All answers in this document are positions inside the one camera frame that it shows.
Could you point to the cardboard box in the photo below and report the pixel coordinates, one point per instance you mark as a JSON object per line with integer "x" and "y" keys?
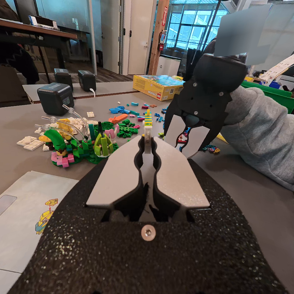
{"x": 46, "y": 57}

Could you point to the yellow toy brick box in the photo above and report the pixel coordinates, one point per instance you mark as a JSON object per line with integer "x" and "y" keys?
{"x": 151, "y": 87}

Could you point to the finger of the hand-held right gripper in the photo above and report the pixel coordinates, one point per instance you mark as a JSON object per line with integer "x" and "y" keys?
{"x": 195, "y": 140}
{"x": 173, "y": 128}

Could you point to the green toy brick plant model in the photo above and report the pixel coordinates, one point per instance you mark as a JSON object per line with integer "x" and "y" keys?
{"x": 101, "y": 144}

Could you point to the white and blue box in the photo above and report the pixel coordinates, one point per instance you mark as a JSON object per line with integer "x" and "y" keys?
{"x": 43, "y": 21}

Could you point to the grey desk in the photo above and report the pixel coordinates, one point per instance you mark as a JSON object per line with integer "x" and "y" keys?
{"x": 229, "y": 183}

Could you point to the red fire extinguisher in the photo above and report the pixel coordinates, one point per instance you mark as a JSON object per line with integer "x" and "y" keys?
{"x": 162, "y": 42}

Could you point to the black cube device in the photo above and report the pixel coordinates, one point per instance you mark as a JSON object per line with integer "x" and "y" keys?
{"x": 86, "y": 79}
{"x": 62, "y": 78}

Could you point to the small white square plate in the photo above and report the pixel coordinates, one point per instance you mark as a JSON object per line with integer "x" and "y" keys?
{"x": 90, "y": 114}

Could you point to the striped toy brick fish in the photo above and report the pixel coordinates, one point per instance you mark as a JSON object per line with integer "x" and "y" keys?
{"x": 148, "y": 119}

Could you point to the green plastic bin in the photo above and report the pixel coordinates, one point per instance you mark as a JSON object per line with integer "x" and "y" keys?
{"x": 271, "y": 94}

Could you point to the wooden post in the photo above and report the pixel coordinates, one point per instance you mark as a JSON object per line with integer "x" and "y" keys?
{"x": 156, "y": 57}

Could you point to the white recycling bin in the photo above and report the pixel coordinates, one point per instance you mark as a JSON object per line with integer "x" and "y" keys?
{"x": 168, "y": 65}

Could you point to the orange toy brick piece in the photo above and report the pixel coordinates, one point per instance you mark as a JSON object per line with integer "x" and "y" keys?
{"x": 117, "y": 119}

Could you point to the red sign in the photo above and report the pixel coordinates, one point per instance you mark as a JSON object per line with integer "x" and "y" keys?
{"x": 164, "y": 16}

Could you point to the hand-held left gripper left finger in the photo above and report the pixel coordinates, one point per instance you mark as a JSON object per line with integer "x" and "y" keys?
{"x": 114, "y": 179}

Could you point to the pile of green bricks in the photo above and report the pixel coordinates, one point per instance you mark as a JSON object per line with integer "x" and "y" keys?
{"x": 128, "y": 131}

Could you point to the toy brick instruction booklet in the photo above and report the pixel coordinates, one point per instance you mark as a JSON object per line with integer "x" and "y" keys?
{"x": 27, "y": 206}

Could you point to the pile of small colourful bricks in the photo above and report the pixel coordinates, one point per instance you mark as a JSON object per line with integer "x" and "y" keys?
{"x": 116, "y": 110}

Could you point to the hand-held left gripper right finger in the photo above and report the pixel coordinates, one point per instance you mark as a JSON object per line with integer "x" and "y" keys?
{"x": 179, "y": 181}

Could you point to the paper instruction sheet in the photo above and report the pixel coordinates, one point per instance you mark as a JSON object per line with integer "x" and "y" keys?
{"x": 280, "y": 67}

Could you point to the white door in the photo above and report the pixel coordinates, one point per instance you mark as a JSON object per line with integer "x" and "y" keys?
{"x": 140, "y": 34}

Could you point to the pile of white bricks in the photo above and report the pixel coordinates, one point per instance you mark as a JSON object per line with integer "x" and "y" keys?
{"x": 31, "y": 142}

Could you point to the black cube with round displays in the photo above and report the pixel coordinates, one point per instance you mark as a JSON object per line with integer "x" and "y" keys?
{"x": 52, "y": 96}

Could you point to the wooden table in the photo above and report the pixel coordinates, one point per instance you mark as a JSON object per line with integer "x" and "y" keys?
{"x": 34, "y": 33}

